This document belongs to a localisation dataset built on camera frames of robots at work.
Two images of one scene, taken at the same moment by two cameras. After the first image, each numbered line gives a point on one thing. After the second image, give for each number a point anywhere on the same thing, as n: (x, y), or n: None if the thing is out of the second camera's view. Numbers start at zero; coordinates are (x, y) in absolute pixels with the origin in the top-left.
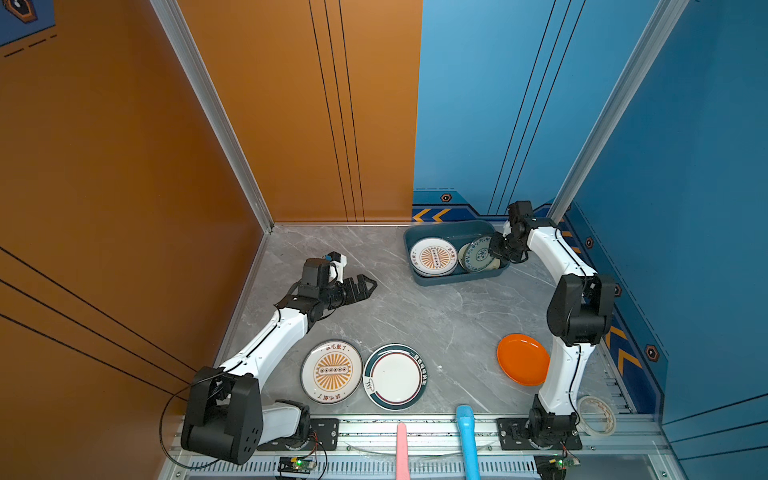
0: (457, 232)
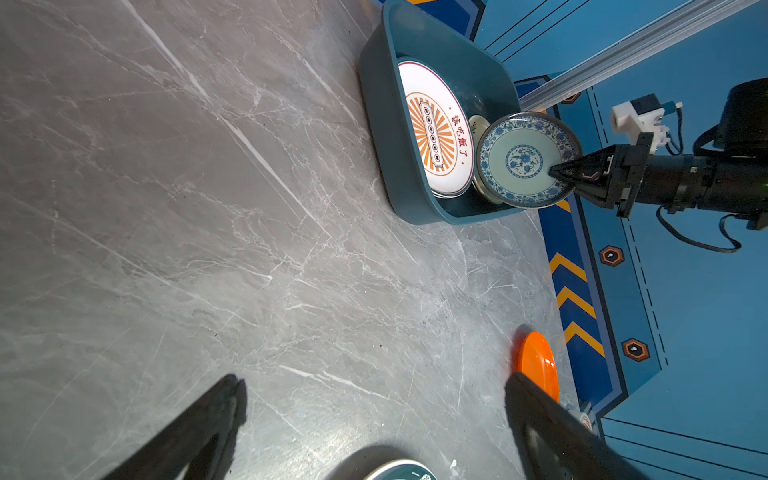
0: (483, 78)
